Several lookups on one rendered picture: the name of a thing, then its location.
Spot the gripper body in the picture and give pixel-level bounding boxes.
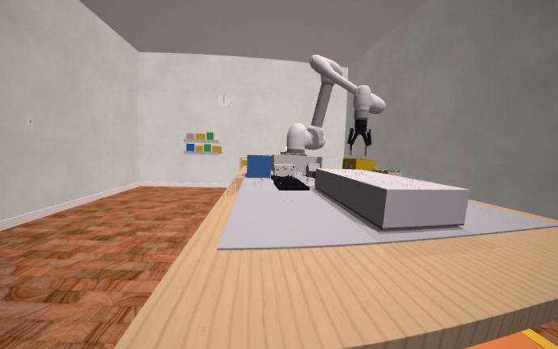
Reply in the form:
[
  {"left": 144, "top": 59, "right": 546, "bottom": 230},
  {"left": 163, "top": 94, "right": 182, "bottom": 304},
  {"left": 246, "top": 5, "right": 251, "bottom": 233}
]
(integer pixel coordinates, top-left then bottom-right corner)
[{"left": 355, "top": 119, "right": 367, "bottom": 135}]

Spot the blue open bin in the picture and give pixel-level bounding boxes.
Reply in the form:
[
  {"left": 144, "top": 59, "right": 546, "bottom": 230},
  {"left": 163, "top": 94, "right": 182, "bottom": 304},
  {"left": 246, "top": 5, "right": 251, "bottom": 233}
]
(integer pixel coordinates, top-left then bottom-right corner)
[{"left": 247, "top": 155, "right": 271, "bottom": 178}]

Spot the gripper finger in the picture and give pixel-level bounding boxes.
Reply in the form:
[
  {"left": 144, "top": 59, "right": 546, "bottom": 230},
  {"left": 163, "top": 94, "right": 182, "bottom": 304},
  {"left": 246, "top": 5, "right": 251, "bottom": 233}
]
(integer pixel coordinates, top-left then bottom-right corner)
[
  {"left": 362, "top": 129, "right": 371, "bottom": 156},
  {"left": 347, "top": 128, "right": 361, "bottom": 155}
]

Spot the yellow open-top bin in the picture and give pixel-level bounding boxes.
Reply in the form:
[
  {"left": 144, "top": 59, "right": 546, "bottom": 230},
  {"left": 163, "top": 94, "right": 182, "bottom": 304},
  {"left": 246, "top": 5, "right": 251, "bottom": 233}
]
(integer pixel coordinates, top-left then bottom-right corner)
[{"left": 343, "top": 158, "right": 375, "bottom": 171}]

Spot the black multi-well assay plate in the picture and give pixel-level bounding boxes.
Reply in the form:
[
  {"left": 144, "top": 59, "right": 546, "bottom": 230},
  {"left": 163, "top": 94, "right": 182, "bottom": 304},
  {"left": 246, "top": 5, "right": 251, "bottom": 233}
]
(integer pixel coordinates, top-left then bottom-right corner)
[{"left": 278, "top": 179, "right": 304, "bottom": 187}]

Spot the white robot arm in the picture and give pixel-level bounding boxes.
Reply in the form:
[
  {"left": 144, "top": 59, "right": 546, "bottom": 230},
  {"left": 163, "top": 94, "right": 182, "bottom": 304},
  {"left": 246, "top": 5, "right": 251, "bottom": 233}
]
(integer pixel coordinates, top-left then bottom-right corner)
[{"left": 280, "top": 55, "right": 385, "bottom": 156}]

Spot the grey bench mat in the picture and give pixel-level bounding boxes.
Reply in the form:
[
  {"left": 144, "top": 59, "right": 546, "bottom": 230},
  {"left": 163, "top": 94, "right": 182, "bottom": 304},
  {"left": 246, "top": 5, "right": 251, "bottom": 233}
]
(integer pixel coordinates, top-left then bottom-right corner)
[{"left": 217, "top": 171, "right": 558, "bottom": 250}]

